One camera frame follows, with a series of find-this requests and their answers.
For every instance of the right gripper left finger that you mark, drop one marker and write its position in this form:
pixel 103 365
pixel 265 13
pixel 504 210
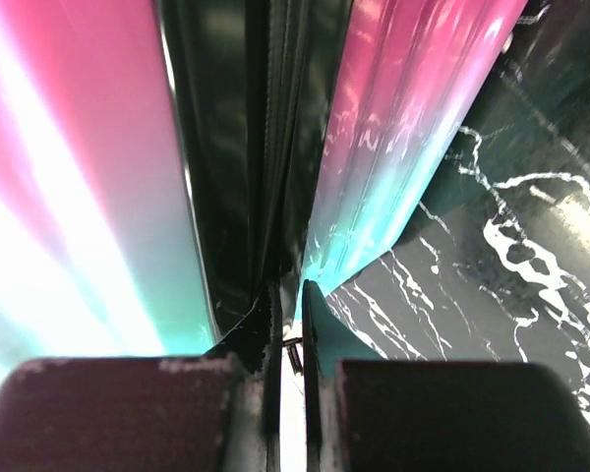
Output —
pixel 214 412

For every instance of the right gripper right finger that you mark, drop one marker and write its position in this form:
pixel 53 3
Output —
pixel 365 413

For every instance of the pink teal hardshell suitcase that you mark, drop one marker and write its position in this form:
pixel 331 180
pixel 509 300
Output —
pixel 161 161

